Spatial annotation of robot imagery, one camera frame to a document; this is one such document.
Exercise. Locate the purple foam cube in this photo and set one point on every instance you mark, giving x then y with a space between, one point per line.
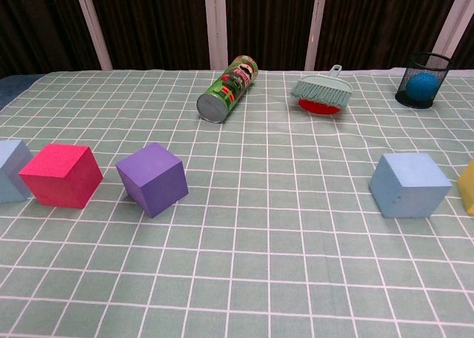
155 182

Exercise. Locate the light blue foam cube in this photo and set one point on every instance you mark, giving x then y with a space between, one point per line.
407 189
11 175

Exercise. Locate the pink foam cube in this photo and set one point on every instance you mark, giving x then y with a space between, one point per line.
55 182

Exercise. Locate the green Pringles can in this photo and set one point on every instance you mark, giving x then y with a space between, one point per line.
229 86

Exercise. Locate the red round disc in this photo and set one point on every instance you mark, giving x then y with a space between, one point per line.
318 108

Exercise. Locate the green checkered tablecloth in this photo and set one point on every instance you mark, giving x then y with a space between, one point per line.
259 260

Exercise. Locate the teal hand brush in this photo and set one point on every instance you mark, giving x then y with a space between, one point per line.
322 87

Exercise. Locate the black mesh pen cup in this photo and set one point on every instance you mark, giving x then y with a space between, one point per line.
414 103

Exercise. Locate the blue textured ball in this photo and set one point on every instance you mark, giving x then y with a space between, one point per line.
422 86

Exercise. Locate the yellow foam cube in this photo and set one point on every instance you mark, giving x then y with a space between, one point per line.
467 189

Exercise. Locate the dark blue table pad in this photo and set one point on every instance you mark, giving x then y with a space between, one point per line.
11 89

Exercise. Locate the white frame post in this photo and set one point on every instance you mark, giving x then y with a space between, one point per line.
316 26
216 26
92 26
453 23

